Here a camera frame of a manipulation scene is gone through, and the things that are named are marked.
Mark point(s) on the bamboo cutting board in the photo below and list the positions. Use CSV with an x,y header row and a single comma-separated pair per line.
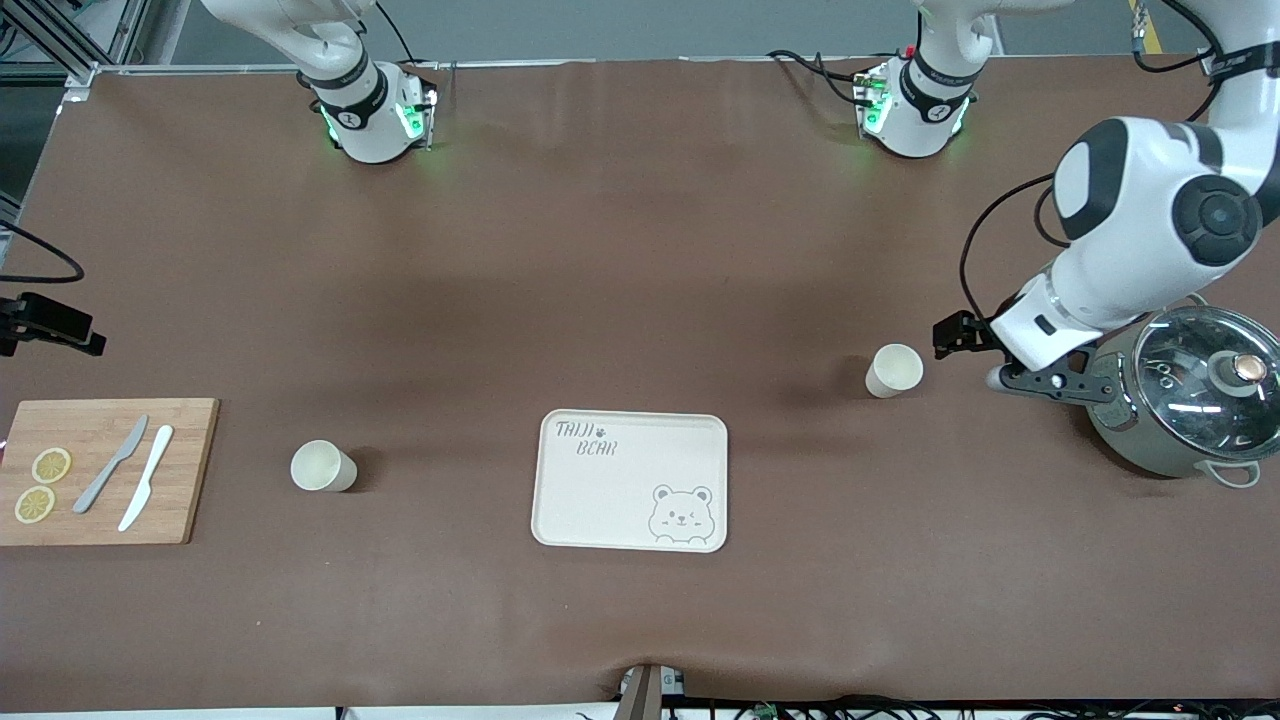
x,y
190,470

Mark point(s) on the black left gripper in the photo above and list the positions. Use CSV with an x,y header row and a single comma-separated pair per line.
x,y
975,331

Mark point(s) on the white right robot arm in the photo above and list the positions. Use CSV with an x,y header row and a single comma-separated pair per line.
x,y
365,130

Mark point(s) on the grey camera mounting post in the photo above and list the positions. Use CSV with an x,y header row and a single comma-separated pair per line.
x,y
640,700

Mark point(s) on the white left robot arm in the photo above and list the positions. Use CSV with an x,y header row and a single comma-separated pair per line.
x,y
1130,230

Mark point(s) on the grey-green cooking pot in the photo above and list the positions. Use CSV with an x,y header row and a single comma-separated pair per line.
x,y
1110,400

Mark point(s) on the glass pot lid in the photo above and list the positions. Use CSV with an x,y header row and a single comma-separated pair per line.
x,y
1180,370

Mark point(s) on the cream tray with bear print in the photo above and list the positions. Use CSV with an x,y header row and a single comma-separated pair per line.
x,y
610,500

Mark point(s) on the white plastic knife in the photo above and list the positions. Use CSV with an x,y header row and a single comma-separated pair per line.
x,y
148,475

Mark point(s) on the grey plastic knife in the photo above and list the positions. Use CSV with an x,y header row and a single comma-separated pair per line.
x,y
105,470

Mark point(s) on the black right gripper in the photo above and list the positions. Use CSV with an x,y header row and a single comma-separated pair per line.
x,y
48,318

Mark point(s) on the aluminium frame profile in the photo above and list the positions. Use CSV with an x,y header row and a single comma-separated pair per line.
x,y
85,75

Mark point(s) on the white IKEA cup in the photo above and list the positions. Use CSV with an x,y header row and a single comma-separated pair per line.
x,y
325,467
893,370

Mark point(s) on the lemon slice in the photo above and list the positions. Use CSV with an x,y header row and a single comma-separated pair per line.
x,y
35,504
51,465

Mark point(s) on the brown table cover sheet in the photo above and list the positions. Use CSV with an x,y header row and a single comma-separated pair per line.
x,y
640,250

